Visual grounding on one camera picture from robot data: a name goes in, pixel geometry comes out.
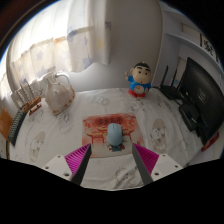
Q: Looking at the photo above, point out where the white wall shelf unit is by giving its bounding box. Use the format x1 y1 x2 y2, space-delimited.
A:
159 6 224 68

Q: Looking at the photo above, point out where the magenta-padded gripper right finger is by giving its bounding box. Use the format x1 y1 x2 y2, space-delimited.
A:
131 142 184 186

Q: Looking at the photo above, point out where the black router with antennas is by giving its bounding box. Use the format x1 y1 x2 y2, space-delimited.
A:
159 64 188 101

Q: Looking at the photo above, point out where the wooden model sailing ship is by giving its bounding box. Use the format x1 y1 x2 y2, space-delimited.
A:
18 79 43 117

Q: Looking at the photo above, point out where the black monitor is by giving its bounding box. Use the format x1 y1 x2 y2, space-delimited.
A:
178 56 224 146

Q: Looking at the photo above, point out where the red printed mouse pad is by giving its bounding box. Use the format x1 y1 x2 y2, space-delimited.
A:
82 112 146 159

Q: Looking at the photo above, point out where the cartoon boy figurine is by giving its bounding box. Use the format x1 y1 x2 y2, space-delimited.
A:
124 61 154 99

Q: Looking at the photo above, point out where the light blue computer mouse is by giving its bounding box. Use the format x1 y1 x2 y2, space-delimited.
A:
106 122 124 148

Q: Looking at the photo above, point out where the black keyboard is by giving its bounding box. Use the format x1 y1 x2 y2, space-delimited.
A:
7 107 28 147

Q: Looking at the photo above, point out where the white printed tablecloth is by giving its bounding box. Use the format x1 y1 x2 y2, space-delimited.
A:
9 87 214 191

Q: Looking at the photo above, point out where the large white conch shell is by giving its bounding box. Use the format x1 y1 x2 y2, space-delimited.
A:
44 74 76 116

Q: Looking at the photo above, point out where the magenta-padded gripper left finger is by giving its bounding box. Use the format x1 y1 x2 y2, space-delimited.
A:
41 143 93 186

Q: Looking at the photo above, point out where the white star-print curtain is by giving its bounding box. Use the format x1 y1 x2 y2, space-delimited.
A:
0 0 113 101

